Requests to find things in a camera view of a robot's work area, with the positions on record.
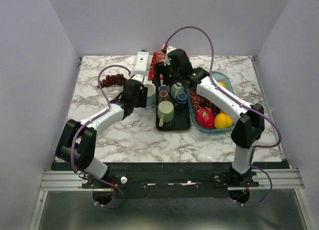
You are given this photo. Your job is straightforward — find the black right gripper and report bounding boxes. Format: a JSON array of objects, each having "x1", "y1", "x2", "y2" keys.
[{"x1": 152, "y1": 61, "x2": 181, "y2": 87}]

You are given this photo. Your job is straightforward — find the light blue hexagonal mug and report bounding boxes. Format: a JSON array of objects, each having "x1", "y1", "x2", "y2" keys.
[{"x1": 144, "y1": 84, "x2": 156, "y2": 106}]

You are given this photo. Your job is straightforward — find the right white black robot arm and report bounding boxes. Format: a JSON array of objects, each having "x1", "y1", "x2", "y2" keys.
[{"x1": 152, "y1": 46, "x2": 265, "y2": 186}]

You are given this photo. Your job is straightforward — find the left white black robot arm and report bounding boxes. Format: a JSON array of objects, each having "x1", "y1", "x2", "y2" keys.
[{"x1": 55, "y1": 79, "x2": 148, "y2": 188}]

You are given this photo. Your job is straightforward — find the brown striped mug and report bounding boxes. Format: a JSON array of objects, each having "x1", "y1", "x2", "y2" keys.
[{"x1": 158, "y1": 90, "x2": 170, "y2": 103}]

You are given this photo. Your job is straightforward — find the grey blue dotted mug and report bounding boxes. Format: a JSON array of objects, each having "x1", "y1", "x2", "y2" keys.
[{"x1": 159, "y1": 85, "x2": 170, "y2": 93}]

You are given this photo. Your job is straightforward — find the light green large mug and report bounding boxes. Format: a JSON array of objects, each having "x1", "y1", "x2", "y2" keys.
[{"x1": 157, "y1": 101, "x2": 174, "y2": 127}]

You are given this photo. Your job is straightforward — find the mint green mug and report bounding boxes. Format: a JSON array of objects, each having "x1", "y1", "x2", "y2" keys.
[{"x1": 170, "y1": 83, "x2": 185, "y2": 99}]

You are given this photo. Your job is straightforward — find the dark blue mug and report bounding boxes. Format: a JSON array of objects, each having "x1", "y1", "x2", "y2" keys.
[{"x1": 174, "y1": 92, "x2": 187, "y2": 110}]

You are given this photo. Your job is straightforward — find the red snack bag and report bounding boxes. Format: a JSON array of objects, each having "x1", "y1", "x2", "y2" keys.
[{"x1": 147, "y1": 52, "x2": 167, "y2": 81}]

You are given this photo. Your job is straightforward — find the white rectangular box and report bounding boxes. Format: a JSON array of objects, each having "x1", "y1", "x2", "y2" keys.
[{"x1": 133, "y1": 51, "x2": 150, "y2": 76}]

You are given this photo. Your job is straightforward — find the dark red grape bunch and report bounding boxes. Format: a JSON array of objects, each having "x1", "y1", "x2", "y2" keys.
[{"x1": 97, "y1": 74, "x2": 128, "y2": 88}]

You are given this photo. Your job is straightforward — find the black tray gold rim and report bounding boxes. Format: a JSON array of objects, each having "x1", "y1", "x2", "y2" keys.
[{"x1": 156, "y1": 87, "x2": 190, "y2": 131}]

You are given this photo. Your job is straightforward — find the red grape bunch in container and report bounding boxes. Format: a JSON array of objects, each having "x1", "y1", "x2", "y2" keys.
[{"x1": 189, "y1": 91, "x2": 221, "y2": 117}]

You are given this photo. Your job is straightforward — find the red dragon fruit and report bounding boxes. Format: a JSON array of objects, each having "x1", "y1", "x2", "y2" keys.
[{"x1": 195, "y1": 107, "x2": 214, "y2": 129}]

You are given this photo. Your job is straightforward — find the teal transparent fruit container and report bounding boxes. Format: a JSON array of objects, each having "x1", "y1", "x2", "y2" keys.
[{"x1": 185, "y1": 72, "x2": 234, "y2": 134}]

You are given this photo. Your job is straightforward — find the yellow mango fruit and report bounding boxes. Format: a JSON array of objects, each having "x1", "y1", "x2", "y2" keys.
[{"x1": 214, "y1": 113, "x2": 233, "y2": 129}]

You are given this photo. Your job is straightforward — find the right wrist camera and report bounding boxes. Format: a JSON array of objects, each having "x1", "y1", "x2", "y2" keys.
[{"x1": 161, "y1": 44, "x2": 176, "y2": 66}]

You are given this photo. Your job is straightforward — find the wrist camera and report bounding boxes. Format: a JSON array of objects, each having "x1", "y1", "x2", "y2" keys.
[
  {"x1": 161, "y1": 44, "x2": 176, "y2": 66},
  {"x1": 132, "y1": 74, "x2": 145, "y2": 84}
]

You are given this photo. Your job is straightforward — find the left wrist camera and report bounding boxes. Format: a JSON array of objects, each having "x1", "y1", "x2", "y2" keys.
[{"x1": 132, "y1": 74, "x2": 145, "y2": 84}]

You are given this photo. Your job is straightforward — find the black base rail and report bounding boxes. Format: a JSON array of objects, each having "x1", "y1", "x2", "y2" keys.
[{"x1": 51, "y1": 161, "x2": 292, "y2": 200}]

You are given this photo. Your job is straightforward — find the aluminium frame rail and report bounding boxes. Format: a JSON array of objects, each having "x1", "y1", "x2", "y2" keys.
[{"x1": 40, "y1": 169, "x2": 305, "y2": 192}]

